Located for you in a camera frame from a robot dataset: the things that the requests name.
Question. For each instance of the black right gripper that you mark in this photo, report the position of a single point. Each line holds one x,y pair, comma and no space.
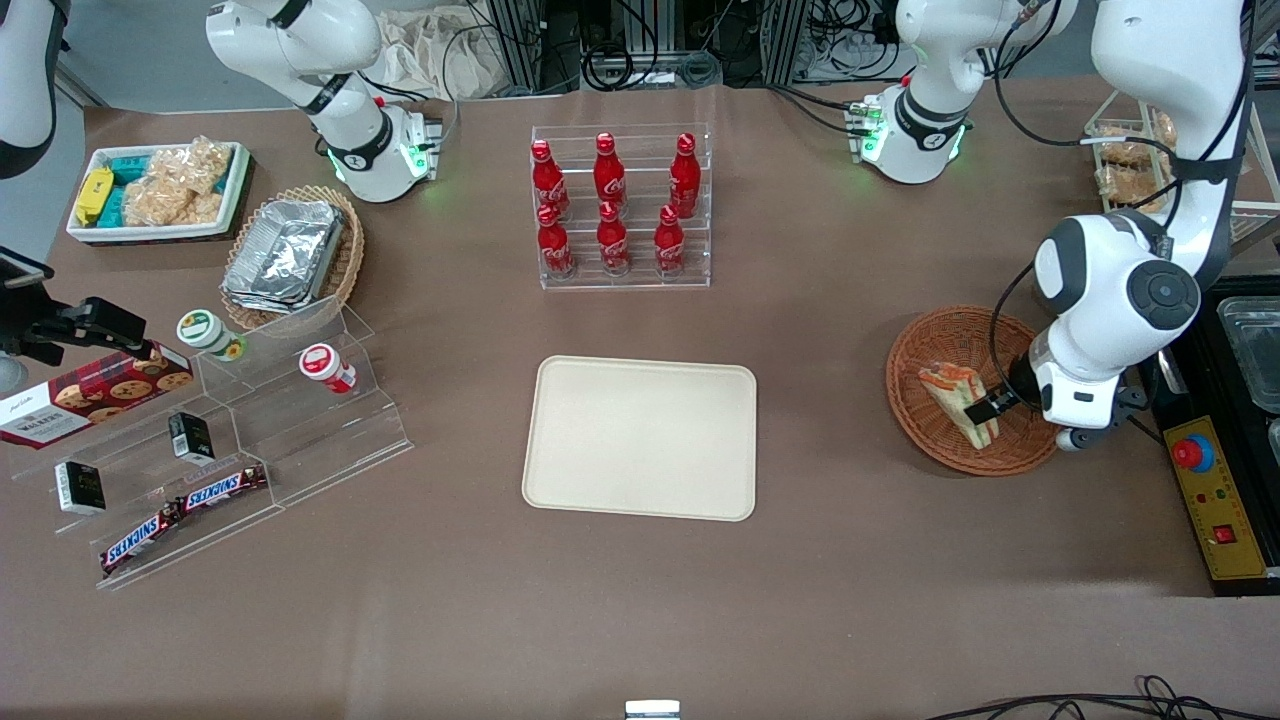
30,333

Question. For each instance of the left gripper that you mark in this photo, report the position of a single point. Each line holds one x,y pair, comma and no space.
1019,384

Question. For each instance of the triangle sandwich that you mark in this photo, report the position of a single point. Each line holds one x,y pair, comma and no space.
945,392

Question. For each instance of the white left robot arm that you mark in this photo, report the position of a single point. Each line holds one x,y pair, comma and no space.
1150,60

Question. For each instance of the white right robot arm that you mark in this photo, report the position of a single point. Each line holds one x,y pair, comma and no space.
350,130

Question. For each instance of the round brown wicker basket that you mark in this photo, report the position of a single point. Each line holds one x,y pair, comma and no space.
930,440

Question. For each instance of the oval light wicker basket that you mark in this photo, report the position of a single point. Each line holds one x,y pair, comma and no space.
352,250

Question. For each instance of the beige rectangular tray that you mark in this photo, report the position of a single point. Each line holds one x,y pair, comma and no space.
640,440

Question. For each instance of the red tartan cookie box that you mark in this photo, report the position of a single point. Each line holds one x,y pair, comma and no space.
90,395

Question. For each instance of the green lid white cup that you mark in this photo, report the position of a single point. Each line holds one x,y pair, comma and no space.
205,332

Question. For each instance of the teal snack pack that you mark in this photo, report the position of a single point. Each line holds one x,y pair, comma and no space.
128,165
115,207

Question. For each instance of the clear rice cracker bag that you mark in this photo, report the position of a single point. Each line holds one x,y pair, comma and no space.
195,165
160,205

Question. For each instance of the yellow snack pack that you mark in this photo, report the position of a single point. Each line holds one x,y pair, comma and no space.
93,195

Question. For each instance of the small black box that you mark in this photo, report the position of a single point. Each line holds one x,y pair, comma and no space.
80,488
190,438

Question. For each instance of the white rectangular snack bin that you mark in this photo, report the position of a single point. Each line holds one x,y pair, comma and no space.
235,190

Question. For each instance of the silver foil container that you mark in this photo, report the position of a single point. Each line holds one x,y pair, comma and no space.
285,255

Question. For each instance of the brown snickers bar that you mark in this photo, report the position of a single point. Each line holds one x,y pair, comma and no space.
222,487
140,540

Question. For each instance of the red lid white cup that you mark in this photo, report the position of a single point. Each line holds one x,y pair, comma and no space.
322,365

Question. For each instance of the clear acrylic tiered stand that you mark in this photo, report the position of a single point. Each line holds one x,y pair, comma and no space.
300,440

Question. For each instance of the clear bag of crackers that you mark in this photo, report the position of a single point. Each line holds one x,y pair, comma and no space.
1165,130
1125,155
1125,188

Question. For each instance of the steel pan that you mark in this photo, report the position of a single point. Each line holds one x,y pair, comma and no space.
1255,350

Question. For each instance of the black table appliance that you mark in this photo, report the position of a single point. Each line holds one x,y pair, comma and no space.
1250,470

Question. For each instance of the red cola bottle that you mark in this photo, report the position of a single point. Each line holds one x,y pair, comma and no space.
685,180
612,240
554,245
609,175
546,180
669,243

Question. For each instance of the beige cloth bag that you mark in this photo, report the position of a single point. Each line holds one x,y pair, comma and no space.
430,55

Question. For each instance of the clear acrylic bottle rack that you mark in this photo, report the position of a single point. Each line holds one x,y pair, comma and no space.
640,150

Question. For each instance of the small white block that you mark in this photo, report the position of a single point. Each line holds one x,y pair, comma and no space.
652,711

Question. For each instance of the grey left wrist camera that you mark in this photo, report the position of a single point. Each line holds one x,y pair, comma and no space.
1080,440

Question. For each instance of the aluminium frame post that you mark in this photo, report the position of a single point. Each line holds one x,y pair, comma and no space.
525,45
785,40

